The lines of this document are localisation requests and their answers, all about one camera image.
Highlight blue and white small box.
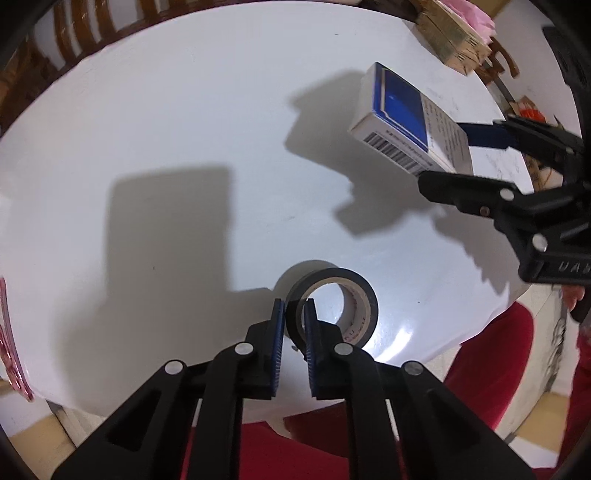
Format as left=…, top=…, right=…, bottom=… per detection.
left=347, top=62, right=475, bottom=177

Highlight red trousers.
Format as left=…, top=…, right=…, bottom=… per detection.
left=182, top=302, right=591, bottom=480

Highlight red plastic packet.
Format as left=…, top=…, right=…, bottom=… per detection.
left=0, top=276, right=36, bottom=400

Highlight pink cloth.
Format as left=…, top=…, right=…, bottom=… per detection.
left=455, top=0, right=498, bottom=45

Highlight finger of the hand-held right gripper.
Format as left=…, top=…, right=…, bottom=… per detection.
left=418, top=170, right=591, bottom=259
left=456, top=115, right=591, bottom=182

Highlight brown cardboard box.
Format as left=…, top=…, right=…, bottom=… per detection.
left=416, top=0, right=493, bottom=75

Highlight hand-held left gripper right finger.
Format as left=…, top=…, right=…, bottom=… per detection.
left=302, top=298, right=536, bottom=480

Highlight person's right hand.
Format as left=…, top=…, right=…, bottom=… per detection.
left=561, top=284, right=591, bottom=324

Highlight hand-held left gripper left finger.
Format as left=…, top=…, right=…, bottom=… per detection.
left=51, top=298, right=286, bottom=480

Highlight wooden chair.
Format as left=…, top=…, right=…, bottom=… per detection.
left=0, top=0, right=185, bottom=136

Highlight black tape roll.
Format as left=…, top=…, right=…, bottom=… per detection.
left=285, top=267, right=379, bottom=352

